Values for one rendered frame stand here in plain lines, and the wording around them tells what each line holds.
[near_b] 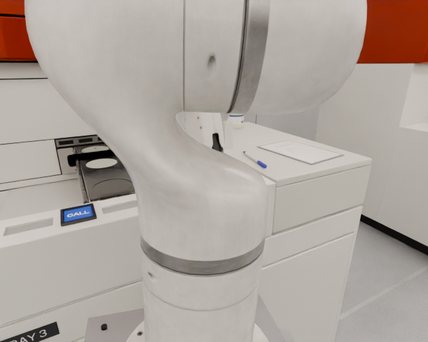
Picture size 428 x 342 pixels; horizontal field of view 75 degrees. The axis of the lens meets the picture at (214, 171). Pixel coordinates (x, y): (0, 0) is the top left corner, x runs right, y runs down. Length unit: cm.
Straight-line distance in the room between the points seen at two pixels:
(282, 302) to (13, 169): 95
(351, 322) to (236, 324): 148
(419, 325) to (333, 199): 116
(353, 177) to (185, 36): 74
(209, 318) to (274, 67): 20
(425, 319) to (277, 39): 183
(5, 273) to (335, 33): 53
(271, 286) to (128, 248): 43
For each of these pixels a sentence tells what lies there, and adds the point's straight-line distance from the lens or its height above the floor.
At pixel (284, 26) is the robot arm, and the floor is 123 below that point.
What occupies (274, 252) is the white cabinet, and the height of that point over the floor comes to 76.
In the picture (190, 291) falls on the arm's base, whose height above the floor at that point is 104.
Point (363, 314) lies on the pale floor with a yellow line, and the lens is 181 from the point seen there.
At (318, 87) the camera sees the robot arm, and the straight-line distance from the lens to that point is 21.
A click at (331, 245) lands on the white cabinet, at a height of 71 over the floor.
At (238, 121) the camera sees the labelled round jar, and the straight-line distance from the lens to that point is 117.
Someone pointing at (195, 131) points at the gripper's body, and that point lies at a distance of 56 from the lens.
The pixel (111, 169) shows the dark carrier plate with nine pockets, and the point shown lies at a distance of 95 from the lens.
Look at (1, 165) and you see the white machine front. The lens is 114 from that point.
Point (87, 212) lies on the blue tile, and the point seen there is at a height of 96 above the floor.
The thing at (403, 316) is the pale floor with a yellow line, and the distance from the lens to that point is 190.
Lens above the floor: 121
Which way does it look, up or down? 21 degrees down
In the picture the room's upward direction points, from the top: straight up
